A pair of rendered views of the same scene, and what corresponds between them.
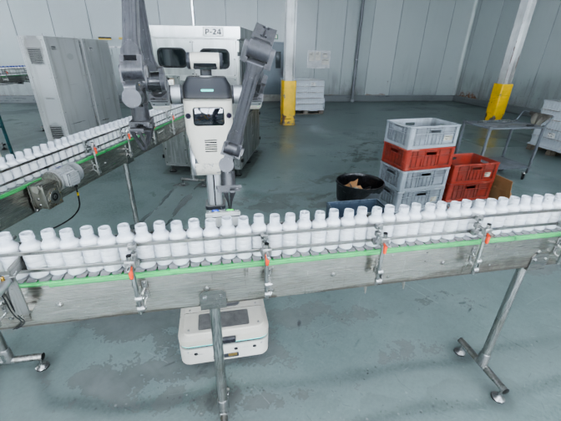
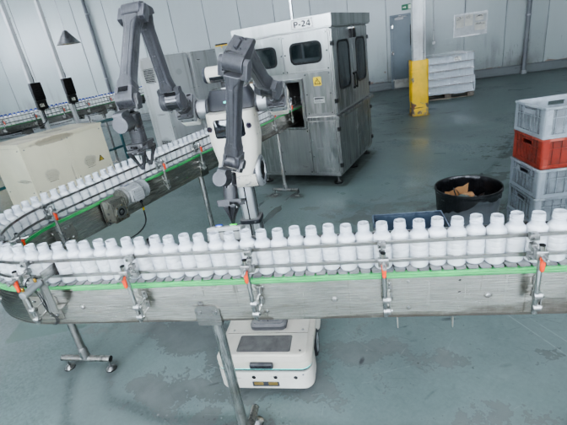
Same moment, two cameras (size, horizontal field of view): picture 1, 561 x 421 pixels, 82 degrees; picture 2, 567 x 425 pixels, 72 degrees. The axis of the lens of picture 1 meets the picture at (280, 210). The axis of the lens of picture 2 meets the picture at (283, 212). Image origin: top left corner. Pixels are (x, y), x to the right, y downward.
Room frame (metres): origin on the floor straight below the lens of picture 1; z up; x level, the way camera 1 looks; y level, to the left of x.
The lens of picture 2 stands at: (-0.03, -0.55, 1.74)
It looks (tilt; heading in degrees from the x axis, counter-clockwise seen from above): 23 degrees down; 24
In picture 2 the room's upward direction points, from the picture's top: 9 degrees counter-clockwise
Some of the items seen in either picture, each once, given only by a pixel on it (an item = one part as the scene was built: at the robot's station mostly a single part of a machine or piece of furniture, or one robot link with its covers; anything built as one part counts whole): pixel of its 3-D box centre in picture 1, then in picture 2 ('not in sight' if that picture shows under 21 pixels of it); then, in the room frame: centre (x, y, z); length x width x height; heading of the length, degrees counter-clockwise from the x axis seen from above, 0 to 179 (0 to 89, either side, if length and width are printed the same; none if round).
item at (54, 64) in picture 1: (63, 94); (174, 110); (6.09, 3.97, 0.96); 0.82 x 0.50 x 1.91; 174
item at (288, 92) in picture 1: (288, 103); (418, 87); (8.86, -0.13, 0.55); 0.40 x 0.40 x 1.10; 12
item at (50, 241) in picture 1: (53, 251); (78, 260); (0.91, 0.76, 1.08); 0.06 x 0.06 x 0.17
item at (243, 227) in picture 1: (243, 236); (232, 253); (1.04, 0.14, 1.08); 0.06 x 0.06 x 0.17
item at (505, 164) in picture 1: (498, 145); not in sight; (4.94, -3.35, 0.49); 1.05 x 0.55 x 0.99; 102
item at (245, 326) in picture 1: (222, 300); (271, 323); (1.64, 0.37, 0.24); 0.68 x 0.53 x 0.41; 12
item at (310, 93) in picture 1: (301, 95); (442, 75); (11.01, -0.61, 0.50); 1.24 x 1.03 x 1.00; 105
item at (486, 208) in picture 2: (356, 210); (466, 225); (2.87, -0.75, 0.32); 0.45 x 0.45 x 0.64
